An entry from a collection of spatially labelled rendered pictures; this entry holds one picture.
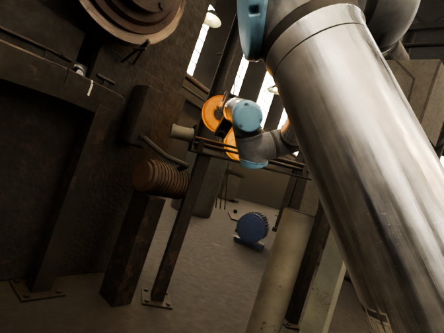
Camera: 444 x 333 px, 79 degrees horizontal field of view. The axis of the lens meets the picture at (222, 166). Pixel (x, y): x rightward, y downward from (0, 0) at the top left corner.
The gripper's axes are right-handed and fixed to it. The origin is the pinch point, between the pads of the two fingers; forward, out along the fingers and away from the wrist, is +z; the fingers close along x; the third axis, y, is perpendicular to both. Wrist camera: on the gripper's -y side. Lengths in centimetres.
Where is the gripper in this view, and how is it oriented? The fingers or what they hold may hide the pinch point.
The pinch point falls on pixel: (221, 110)
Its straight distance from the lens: 117.1
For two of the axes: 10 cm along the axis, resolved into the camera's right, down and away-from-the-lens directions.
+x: -9.0, -3.2, -3.0
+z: -2.0, -3.0, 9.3
